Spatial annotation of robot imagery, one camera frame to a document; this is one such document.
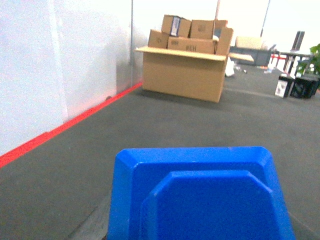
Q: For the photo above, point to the white and black box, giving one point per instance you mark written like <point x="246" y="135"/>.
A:
<point x="284" y="85"/>

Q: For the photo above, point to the green potted plant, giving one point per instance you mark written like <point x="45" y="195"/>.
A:
<point x="312" y="64"/>

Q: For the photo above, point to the cardboard box with label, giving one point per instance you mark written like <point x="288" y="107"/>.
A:
<point x="176" y="26"/>

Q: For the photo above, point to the small cardboard box left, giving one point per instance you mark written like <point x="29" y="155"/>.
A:
<point x="158" y="39"/>

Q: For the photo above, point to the blue block part with knob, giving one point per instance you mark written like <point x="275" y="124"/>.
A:
<point x="197" y="193"/>

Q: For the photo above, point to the cardboard box top right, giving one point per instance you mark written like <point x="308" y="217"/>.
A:
<point x="202" y="29"/>

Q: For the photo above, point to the long cardboard box front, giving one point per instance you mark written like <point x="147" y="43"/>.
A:
<point x="197" y="45"/>

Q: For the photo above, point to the black crate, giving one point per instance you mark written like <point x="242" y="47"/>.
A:
<point x="304" y="87"/>

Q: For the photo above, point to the large cardboard box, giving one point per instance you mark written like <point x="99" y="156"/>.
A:
<point x="188" y="74"/>

